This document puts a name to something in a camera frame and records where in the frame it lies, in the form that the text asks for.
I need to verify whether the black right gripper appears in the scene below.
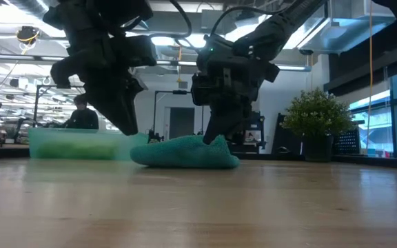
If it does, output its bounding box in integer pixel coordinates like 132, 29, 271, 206
194, 34, 281, 145

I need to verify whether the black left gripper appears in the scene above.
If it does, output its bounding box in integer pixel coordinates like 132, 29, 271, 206
49, 32, 146, 137

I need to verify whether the teal microfiber towel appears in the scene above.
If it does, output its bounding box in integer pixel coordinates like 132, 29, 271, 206
129, 134, 241, 169

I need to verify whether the lime green microfiber towel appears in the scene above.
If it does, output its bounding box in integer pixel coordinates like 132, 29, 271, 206
36, 140, 120, 160

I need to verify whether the teal translucent plastic basket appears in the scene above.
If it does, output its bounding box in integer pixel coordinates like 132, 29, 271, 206
28, 127, 150, 161

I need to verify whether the black equipment cart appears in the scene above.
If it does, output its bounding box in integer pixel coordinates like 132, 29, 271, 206
223, 110, 267, 154

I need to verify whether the grey door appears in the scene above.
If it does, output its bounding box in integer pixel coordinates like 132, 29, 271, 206
168, 106, 196, 141

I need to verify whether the black leaning panel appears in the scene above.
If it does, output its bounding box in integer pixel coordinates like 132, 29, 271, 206
272, 112, 305, 154

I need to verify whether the potted green plant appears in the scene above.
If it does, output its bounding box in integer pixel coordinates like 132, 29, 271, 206
280, 87, 357, 163

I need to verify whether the black perforated crate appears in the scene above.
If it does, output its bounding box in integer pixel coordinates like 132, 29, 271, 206
332, 127, 362, 156

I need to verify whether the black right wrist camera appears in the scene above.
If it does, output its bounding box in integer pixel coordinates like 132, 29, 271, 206
190, 73, 215, 107

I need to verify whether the black background rig frame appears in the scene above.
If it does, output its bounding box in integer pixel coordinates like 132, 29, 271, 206
34, 84, 84, 129
152, 90, 206, 145

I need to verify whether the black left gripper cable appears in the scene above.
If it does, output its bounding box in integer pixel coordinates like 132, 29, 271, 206
148, 0, 193, 39

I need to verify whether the black yellow cable reel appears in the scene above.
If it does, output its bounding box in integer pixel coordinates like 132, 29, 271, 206
15, 25, 41, 45

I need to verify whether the black aluminium rig frame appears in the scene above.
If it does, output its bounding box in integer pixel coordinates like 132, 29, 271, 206
0, 143, 397, 170

